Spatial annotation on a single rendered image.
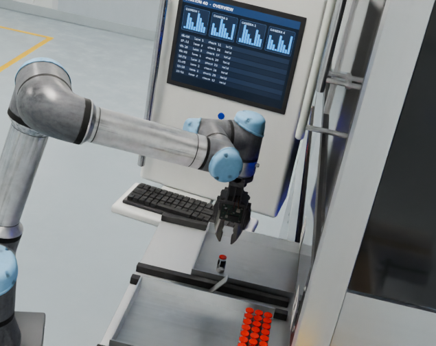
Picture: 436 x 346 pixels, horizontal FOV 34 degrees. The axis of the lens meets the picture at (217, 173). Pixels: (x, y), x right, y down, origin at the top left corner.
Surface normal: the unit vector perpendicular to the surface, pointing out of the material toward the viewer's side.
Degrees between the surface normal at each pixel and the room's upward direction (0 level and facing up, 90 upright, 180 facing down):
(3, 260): 8
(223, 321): 0
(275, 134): 90
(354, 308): 90
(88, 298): 0
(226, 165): 90
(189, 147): 66
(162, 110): 90
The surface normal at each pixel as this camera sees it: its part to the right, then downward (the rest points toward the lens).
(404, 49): -0.16, 0.40
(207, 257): 0.17, -0.89
